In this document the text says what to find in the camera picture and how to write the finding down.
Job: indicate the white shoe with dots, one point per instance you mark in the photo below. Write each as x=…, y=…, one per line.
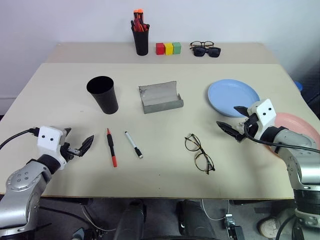
x=270, y=226

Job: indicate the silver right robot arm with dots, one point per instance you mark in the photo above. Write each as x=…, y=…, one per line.
x=300, y=162

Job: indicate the empty black cup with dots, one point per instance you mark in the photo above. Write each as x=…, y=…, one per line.
x=106, y=100

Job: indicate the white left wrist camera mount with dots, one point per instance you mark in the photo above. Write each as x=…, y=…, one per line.
x=50, y=142

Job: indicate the tortoiseshell round glasses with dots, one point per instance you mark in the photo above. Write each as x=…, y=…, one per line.
x=200, y=153

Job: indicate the blue round object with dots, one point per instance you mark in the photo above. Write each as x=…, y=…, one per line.
x=299, y=86

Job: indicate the pink plate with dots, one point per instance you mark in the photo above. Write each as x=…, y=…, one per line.
x=295, y=125

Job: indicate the grey metal tray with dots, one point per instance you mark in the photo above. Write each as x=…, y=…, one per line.
x=160, y=98

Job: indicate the green cube block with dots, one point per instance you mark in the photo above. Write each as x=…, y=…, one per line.
x=177, y=48

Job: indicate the black pen holder cup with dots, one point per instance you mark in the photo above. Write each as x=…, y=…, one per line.
x=141, y=42

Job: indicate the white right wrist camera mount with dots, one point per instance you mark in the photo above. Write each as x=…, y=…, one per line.
x=265, y=112

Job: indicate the black connector box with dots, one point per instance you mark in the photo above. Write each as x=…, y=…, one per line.
x=233, y=228

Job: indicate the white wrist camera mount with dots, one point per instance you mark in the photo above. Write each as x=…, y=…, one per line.
x=50, y=142
x=265, y=112

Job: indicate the light blue plate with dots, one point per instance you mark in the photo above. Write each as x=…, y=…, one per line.
x=230, y=96

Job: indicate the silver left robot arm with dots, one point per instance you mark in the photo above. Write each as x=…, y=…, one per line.
x=22, y=182

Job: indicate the brown framed glasses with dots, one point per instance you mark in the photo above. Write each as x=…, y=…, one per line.
x=200, y=44

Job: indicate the dark rounded shape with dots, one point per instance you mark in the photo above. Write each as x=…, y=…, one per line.
x=130, y=222
x=195, y=222

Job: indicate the orange capped marker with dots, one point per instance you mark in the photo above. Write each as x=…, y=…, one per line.
x=141, y=15

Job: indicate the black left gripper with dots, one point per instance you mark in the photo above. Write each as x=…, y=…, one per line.
x=66, y=151

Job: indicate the black pen in holder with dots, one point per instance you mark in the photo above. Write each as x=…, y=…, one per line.
x=132, y=25

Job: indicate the white marker with black cap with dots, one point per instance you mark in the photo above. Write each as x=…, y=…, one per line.
x=133, y=145

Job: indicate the red and black pen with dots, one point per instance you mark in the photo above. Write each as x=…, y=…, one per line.
x=111, y=147

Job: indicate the yellow cube block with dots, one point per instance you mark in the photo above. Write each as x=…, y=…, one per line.
x=168, y=49

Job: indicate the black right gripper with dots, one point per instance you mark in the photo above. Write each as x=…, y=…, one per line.
x=251, y=125

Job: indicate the red cube block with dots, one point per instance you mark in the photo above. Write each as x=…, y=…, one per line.
x=160, y=49

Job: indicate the red pen in holder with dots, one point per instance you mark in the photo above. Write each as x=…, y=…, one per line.
x=144, y=27

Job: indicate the black sunglasses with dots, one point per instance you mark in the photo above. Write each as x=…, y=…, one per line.
x=207, y=52

